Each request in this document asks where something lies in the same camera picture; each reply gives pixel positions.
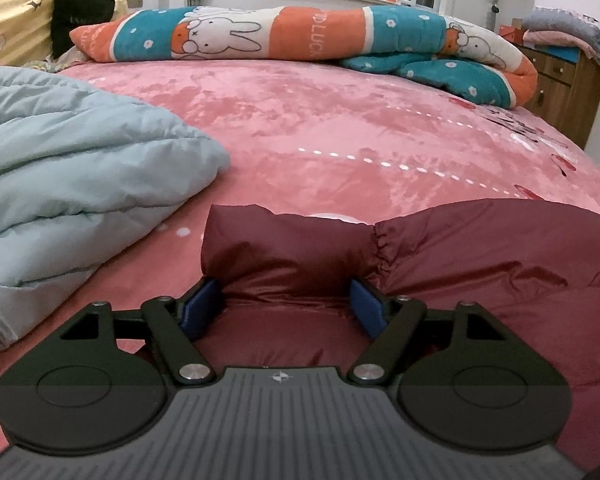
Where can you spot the light blue padded jacket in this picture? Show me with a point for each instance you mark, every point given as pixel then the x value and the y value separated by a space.
pixel 70 160

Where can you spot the maroon down jacket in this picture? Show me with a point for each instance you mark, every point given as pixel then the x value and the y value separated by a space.
pixel 480 260

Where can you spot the folded grey blanket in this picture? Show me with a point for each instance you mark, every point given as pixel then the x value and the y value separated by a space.
pixel 575 25

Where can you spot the small orange box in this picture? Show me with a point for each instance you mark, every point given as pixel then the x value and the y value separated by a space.
pixel 511 32

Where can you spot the folded pink blanket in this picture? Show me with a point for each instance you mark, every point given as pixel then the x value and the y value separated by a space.
pixel 550 39

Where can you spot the yellow star-print cloth cover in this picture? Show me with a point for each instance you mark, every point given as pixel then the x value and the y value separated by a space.
pixel 20 5

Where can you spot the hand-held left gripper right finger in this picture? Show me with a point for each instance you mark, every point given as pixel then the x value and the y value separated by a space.
pixel 369 305

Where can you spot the rolled teal orange printed blanket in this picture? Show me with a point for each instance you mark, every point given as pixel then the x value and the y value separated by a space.
pixel 305 30

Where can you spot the pink plush bed blanket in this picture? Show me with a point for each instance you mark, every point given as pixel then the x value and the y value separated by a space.
pixel 305 110

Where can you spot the wooden cabinet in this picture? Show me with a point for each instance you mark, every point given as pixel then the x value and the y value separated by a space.
pixel 560 95

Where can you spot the black cushion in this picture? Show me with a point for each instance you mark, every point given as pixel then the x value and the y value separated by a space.
pixel 80 20

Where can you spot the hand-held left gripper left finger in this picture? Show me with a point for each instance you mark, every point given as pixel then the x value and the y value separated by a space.
pixel 202 307

